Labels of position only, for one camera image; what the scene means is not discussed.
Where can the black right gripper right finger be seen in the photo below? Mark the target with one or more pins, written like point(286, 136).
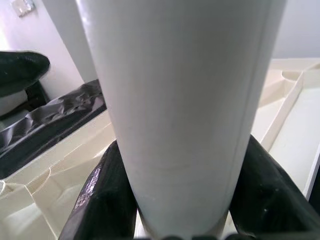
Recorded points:
point(275, 200)

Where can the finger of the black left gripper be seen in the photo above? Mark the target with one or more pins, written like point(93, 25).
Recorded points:
point(20, 67)

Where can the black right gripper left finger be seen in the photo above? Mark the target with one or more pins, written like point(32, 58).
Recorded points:
point(105, 200)

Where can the white plastic children table top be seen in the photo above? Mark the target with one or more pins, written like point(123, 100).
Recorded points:
point(287, 120)

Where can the white plastic table leg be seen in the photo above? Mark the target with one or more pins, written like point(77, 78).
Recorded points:
point(175, 100)

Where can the black leather sofa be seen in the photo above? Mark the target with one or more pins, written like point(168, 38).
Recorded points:
point(37, 96)

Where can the white wall switch panel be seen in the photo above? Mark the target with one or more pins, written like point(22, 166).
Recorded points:
point(23, 7)

